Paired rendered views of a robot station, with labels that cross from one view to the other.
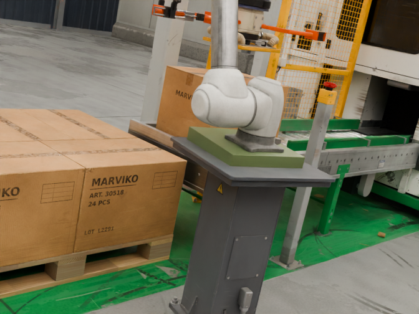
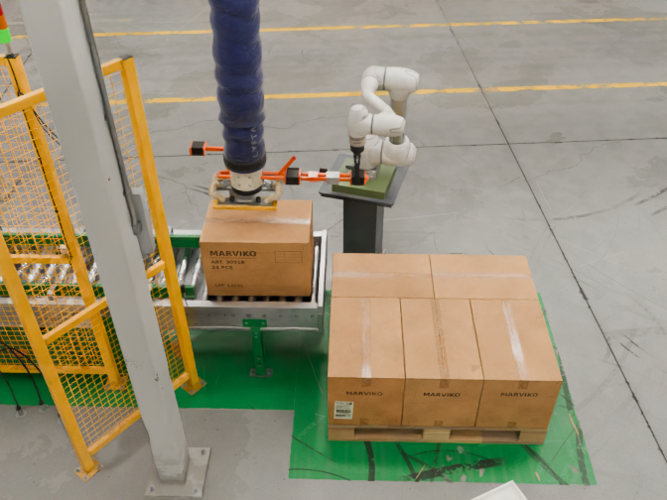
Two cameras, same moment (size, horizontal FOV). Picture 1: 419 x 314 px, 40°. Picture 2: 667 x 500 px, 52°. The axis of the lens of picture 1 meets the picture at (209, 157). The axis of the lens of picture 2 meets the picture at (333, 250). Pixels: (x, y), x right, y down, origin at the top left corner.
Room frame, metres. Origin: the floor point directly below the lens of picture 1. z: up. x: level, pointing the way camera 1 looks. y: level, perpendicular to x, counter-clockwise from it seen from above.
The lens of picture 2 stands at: (4.89, 2.62, 3.27)
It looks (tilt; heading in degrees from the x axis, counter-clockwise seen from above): 39 degrees down; 230
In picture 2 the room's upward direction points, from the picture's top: straight up
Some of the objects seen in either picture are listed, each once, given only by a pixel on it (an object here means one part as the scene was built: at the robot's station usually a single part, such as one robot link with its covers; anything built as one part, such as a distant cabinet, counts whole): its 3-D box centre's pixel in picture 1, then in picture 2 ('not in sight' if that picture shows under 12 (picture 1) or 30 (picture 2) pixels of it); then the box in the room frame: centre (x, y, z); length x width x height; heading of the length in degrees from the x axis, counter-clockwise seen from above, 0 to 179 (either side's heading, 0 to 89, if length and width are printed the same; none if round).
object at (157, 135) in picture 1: (171, 141); (322, 269); (2.94, 0.21, 0.58); 0.70 x 0.03 x 0.06; 48
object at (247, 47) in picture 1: (255, 45); not in sight; (3.18, -0.12, 1.14); 0.34 x 0.10 x 0.05; 139
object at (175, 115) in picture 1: (222, 111); (260, 247); (3.22, -0.02, 0.75); 0.60 x 0.40 x 0.40; 138
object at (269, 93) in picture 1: (260, 104); (367, 149); (2.25, -0.16, 0.97); 0.18 x 0.16 x 0.22; 130
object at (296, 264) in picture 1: (286, 260); not in sight; (3.04, -0.54, 0.01); 0.15 x 0.15 x 0.03; 48
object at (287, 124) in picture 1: (299, 123); (54, 294); (4.26, -0.61, 0.60); 1.60 x 0.10 x 0.09; 138
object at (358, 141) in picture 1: (361, 144); (82, 235); (3.90, -1.01, 0.60); 1.60 x 0.10 x 0.09; 138
